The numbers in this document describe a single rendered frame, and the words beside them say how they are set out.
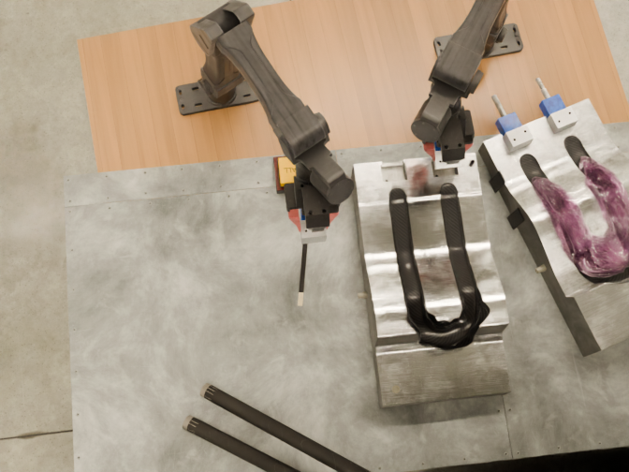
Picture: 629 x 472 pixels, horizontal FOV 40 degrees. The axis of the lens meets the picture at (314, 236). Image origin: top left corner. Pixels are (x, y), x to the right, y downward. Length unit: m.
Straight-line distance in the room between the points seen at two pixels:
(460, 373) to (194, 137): 0.77
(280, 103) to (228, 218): 0.44
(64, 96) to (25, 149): 0.21
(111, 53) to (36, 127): 0.91
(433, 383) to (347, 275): 0.29
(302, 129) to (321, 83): 0.49
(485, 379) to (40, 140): 1.70
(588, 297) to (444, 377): 0.33
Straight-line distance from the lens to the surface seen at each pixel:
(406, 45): 2.03
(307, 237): 1.68
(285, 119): 1.49
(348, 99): 1.96
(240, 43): 1.51
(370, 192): 1.79
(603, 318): 1.80
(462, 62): 1.56
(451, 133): 1.63
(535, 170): 1.91
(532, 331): 1.87
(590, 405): 1.89
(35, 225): 2.81
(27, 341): 2.73
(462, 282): 1.74
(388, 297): 1.70
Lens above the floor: 2.59
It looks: 75 degrees down
